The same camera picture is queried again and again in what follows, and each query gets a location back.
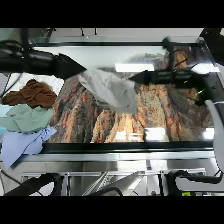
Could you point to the light blue garment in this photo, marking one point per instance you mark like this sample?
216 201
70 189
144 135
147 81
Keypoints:
23 143

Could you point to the silver frame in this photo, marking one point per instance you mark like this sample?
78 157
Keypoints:
100 156

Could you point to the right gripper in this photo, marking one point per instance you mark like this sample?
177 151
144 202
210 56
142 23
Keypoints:
173 77

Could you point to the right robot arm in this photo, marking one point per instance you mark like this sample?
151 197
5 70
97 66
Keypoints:
216 133

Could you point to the pale green garment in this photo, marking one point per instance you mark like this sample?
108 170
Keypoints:
26 118

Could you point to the brown garment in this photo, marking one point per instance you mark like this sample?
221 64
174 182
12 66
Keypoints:
35 93

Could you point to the grey T-shirt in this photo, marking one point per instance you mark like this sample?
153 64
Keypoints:
110 88

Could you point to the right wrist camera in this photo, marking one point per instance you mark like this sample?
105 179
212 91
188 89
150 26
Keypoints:
170 50

